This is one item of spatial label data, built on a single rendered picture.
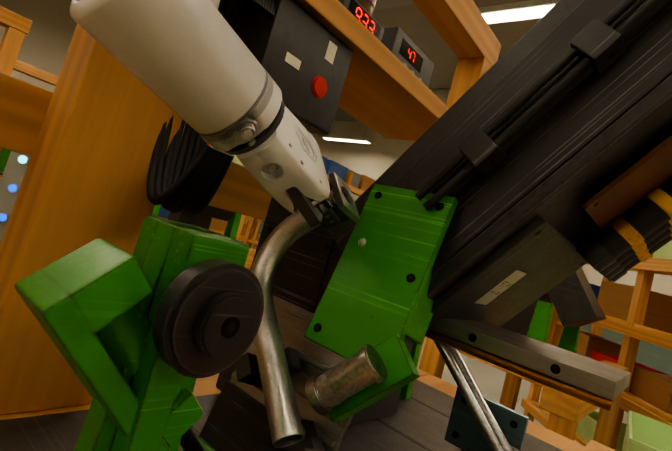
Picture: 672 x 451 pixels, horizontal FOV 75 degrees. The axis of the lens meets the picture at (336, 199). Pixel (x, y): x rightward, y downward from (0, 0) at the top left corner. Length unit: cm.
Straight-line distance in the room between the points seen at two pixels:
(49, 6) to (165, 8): 1053
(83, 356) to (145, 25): 21
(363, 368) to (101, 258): 26
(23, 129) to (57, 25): 1016
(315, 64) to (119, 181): 33
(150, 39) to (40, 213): 33
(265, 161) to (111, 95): 29
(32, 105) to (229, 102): 38
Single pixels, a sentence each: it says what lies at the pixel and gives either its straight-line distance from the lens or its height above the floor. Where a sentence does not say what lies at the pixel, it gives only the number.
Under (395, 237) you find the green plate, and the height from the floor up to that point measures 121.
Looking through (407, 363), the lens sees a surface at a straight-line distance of 46.
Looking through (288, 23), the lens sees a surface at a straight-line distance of 67.
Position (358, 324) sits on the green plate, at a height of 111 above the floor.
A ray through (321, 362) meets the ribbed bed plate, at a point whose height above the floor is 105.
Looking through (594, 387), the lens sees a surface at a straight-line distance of 55.
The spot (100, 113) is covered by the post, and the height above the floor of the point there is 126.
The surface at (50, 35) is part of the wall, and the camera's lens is 1078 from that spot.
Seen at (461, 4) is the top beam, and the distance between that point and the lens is 134.
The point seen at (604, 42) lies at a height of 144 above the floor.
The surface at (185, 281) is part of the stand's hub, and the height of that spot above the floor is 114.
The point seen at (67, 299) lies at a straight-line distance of 28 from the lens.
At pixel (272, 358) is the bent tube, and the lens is 49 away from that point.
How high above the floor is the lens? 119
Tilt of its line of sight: 5 degrees up
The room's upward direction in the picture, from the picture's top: 16 degrees clockwise
